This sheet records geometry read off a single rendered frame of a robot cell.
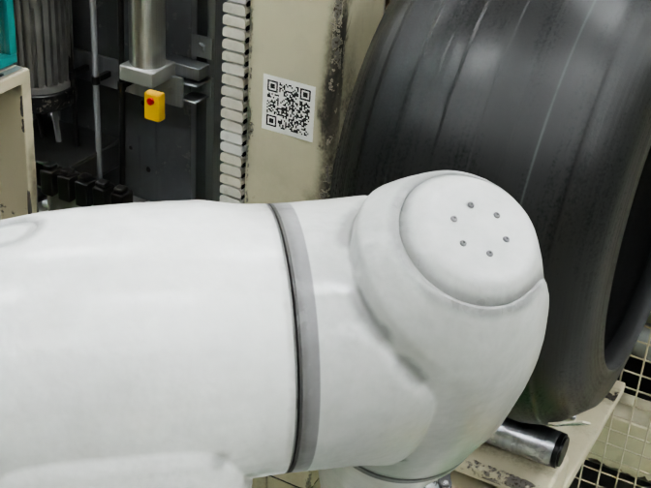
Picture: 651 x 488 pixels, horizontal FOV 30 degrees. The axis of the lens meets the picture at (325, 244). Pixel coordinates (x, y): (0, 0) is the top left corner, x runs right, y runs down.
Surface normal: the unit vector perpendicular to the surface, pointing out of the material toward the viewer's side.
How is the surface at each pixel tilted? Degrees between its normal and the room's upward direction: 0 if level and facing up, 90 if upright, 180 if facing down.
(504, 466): 0
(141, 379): 64
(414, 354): 111
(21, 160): 90
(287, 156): 90
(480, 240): 31
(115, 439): 86
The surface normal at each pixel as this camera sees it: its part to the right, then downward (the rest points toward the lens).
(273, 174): -0.48, 0.41
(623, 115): 0.35, 0.00
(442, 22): -0.28, -0.37
